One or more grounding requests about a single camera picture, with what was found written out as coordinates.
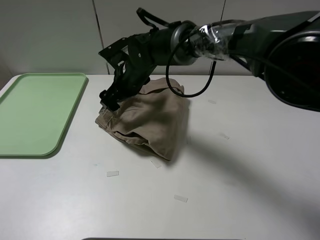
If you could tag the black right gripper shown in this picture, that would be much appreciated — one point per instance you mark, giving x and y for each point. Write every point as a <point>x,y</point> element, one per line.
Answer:
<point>134,58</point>

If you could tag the khaki shorts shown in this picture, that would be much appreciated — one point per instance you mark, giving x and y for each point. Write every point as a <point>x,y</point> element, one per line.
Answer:
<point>155,120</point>

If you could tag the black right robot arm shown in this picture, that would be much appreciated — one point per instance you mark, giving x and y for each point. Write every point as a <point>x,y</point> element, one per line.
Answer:
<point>282,50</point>

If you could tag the green plastic tray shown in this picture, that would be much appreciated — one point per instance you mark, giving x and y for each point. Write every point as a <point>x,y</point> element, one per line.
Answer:
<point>35,112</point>

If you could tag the clear tape strip near shorts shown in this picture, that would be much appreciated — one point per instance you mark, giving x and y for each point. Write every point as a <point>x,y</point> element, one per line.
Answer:
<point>156,163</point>

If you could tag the clear tape strip left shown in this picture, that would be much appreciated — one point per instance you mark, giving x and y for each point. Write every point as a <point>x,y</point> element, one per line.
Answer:
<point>112,173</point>

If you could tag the clear tape strip mid right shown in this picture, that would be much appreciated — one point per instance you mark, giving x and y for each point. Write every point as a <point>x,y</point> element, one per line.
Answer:
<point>224,136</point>

